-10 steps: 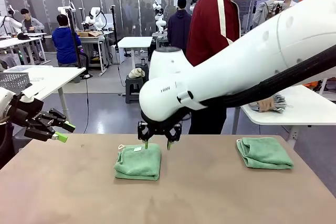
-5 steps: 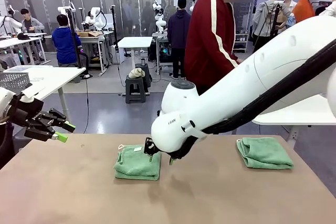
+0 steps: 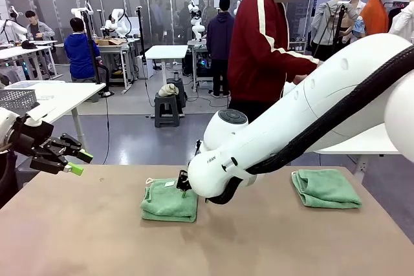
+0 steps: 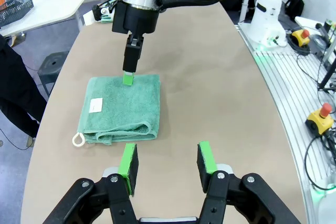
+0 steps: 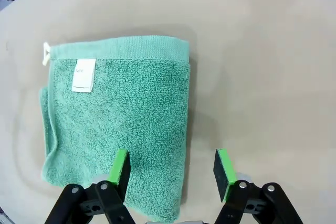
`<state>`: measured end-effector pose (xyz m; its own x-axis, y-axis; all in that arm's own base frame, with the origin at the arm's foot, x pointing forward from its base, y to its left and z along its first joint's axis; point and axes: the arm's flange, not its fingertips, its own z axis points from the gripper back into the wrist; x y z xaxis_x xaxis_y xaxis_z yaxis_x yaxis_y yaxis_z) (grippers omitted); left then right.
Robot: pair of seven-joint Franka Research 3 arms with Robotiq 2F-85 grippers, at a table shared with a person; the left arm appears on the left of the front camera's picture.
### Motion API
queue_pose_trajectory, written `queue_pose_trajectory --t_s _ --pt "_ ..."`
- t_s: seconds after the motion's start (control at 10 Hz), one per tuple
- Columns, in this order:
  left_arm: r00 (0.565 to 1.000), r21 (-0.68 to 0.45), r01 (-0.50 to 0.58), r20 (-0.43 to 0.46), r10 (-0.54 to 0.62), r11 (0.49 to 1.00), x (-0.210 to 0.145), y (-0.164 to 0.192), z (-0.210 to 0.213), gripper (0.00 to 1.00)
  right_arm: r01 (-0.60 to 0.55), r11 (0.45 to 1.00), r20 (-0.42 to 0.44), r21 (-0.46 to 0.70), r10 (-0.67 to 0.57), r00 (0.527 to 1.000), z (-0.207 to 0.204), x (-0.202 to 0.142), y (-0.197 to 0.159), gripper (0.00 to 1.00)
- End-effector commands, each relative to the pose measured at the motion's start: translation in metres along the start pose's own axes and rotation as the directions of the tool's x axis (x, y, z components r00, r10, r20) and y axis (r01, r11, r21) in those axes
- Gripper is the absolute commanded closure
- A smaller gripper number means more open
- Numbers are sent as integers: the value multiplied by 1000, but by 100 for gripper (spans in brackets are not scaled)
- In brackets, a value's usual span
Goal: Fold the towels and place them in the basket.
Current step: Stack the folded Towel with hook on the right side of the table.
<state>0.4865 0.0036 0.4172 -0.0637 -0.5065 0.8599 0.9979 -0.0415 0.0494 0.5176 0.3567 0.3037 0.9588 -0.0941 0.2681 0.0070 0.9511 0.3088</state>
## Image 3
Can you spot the person in maroon track jacket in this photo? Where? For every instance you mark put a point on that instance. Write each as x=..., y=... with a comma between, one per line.
x=255, y=46

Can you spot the white flat tray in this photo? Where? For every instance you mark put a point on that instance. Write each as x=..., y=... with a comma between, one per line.
x=19, y=84

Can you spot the beige bundled cloth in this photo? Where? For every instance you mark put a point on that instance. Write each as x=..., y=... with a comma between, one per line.
x=168, y=90

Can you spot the small metal cup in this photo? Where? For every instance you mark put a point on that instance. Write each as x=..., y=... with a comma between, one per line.
x=176, y=76

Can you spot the mannequin in grey shirt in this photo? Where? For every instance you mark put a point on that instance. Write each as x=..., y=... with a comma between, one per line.
x=326, y=24

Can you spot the open cardboard box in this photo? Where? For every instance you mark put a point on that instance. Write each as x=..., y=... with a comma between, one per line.
x=111, y=42

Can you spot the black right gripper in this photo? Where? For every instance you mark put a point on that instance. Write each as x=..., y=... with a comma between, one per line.
x=183, y=180

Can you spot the black tripod stand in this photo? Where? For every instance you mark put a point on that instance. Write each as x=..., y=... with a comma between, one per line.
x=92, y=49

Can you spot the white metal work desk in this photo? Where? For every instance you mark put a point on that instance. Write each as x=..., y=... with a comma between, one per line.
x=113, y=48

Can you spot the black tripod with white head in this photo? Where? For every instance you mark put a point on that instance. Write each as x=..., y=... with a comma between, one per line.
x=338, y=30

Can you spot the seated person grey jacket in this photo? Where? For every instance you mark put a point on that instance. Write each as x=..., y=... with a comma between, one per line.
x=39, y=32

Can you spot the black stool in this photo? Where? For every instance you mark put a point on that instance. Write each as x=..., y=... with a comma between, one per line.
x=181, y=91

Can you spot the green terry towel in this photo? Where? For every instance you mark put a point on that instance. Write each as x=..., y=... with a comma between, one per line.
x=168, y=205
x=326, y=188

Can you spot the person in dark hoodie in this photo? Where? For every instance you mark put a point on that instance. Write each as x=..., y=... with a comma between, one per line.
x=220, y=37

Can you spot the black cap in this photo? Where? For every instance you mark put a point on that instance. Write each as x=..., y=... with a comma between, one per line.
x=29, y=45

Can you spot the mannequin white top orange trousers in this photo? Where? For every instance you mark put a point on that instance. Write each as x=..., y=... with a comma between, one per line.
x=404, y=20

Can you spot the mannequin orange vest tan cap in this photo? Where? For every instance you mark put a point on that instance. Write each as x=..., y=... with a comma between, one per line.
x=375, y=20

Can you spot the grey plastic lattice basket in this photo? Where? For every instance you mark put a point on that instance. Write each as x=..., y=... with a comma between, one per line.
x=16, y=98

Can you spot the grey plastic step stool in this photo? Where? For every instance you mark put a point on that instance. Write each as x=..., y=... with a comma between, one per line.
x=166, y=99

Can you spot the black pole stand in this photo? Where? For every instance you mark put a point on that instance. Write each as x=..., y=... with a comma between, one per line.
x=141, y=40

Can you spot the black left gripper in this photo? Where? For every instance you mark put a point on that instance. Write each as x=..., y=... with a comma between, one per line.
x=32, y=138

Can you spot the white standing desk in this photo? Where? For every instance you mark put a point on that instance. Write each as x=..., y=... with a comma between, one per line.
x=166, y=51

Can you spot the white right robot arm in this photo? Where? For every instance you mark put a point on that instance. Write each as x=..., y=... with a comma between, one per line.
x=291, y=117

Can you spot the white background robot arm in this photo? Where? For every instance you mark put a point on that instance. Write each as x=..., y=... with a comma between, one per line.
x=197, y=28
x=121, y=25
x=19, y=28
x=77, y=12

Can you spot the figure in blue floral shirt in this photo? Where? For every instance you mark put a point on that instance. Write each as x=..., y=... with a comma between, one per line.
x=359, y=27

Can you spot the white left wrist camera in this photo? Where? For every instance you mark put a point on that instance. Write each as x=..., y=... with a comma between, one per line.
x=39, y=114

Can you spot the white shoe shelf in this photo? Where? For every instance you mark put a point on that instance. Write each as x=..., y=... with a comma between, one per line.
x=299, y=46

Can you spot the person's right forearm maroon sleeve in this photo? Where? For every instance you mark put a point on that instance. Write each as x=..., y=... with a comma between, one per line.
x=297, y=54

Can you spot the long white work table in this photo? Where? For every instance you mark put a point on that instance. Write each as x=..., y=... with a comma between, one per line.
x=19, y=51

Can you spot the person's left hand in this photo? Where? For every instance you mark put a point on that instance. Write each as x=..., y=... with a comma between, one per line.
x=299, y=79

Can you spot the person in blue hoodie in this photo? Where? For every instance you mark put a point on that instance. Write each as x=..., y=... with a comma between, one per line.
x=79, y=53

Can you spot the robot bench with computer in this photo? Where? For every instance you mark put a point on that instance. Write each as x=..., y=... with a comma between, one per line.
x=202, y=62

